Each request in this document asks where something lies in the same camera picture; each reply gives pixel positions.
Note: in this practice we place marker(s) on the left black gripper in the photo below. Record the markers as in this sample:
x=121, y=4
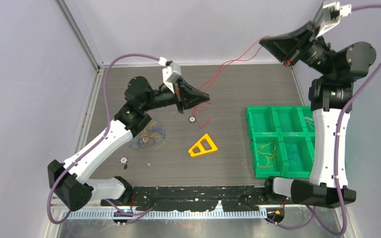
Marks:
x=187, y=96

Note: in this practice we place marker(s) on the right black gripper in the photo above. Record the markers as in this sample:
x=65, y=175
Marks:
x=291, y=45

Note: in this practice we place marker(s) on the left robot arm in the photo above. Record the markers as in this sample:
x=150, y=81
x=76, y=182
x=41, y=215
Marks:
x=71, y=178

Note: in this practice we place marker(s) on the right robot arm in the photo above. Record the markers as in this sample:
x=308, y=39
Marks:
x=329, y=96

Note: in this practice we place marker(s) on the poker chip centre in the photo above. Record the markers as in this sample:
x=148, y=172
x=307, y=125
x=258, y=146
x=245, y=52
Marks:
x=192, y=119

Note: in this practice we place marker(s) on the poker chip lower left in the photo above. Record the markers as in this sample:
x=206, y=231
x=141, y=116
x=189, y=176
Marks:
x=123, y=160

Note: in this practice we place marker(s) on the green plastic bin organiser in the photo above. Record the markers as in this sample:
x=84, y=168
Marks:
x=286, y=140

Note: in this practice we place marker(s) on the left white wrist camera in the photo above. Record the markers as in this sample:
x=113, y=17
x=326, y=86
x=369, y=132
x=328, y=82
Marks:
x=170, y=73

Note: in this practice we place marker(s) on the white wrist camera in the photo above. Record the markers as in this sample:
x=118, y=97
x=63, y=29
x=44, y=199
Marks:
x=170, y=73
x=329, y=15

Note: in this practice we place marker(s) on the yellow triangular plastic frame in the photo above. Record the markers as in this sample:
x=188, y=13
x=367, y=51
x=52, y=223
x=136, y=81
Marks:
x=204, y=145

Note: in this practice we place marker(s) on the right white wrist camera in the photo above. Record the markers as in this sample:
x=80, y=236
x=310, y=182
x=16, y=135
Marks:
x=329, y=15

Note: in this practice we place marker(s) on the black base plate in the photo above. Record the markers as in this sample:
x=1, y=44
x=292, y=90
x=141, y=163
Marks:
x=197, y=198

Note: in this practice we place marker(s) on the white slotted cable duct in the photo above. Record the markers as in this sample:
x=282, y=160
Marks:
x=106, y=214

